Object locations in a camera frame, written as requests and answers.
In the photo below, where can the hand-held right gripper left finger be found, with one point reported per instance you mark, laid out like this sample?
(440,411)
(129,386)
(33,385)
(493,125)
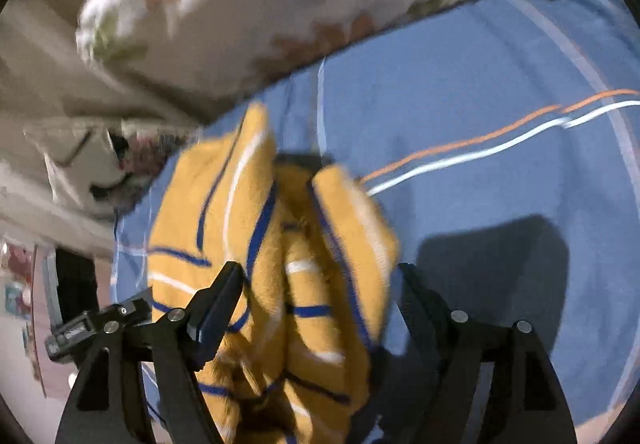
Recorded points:
(215,314)

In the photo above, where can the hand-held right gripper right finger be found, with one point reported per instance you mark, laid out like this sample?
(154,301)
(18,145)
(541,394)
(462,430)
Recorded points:
(425,309)

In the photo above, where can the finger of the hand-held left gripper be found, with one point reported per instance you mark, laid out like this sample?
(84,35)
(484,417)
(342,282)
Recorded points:
(131,309)

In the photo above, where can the yellow striped sweater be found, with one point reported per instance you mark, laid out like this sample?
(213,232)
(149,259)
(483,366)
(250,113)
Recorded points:
(280,274)

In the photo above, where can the blue plaid bed sheet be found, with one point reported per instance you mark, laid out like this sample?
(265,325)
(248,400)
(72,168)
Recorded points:
(475,174)

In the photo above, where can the beige floral print cushion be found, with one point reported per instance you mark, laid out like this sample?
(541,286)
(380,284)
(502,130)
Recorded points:
(100,159)

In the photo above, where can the beige padded headboard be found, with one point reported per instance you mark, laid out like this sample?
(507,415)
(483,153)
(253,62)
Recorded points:
(75,74)

